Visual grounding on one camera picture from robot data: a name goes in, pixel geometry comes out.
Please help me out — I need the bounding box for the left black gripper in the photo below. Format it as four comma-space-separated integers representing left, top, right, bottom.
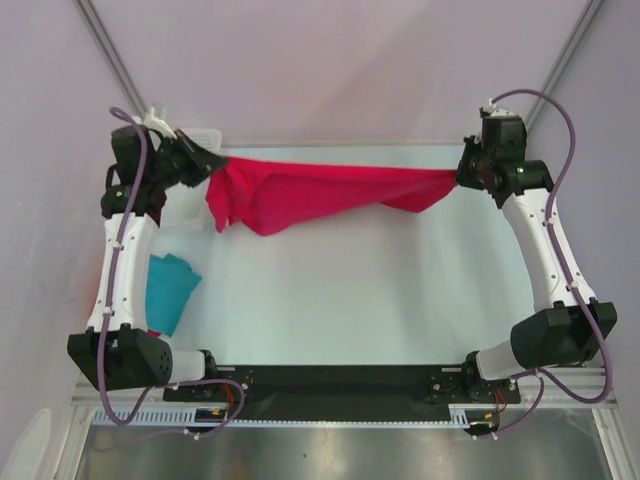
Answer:
148, 129, 228, 190

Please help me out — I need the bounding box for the pink t shirt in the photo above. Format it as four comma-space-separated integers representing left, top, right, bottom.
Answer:
206, 157, 456, 236

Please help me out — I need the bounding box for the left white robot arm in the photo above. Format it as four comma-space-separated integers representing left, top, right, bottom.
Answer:
67, 121, 227, 400

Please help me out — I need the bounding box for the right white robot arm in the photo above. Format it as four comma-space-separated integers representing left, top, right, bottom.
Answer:
456, 109, 617, 401

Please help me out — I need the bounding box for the white plastic basket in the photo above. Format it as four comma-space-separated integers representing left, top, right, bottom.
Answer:
160, 128, 222, 233

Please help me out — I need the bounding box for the teal t shirt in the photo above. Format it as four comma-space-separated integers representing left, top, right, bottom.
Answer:
145, 254, 202, 337

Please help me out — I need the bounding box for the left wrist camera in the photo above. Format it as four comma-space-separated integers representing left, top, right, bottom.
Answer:
141, 104, 177, 140

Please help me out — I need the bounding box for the aluminium frame rail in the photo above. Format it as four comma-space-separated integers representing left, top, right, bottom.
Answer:
71, 368, 605, 408

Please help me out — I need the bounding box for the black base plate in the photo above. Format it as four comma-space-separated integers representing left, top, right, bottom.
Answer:
164, 363, 521, 424

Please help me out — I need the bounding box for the white cable duct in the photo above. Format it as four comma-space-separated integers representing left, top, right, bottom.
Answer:
92, 404, 501, 429

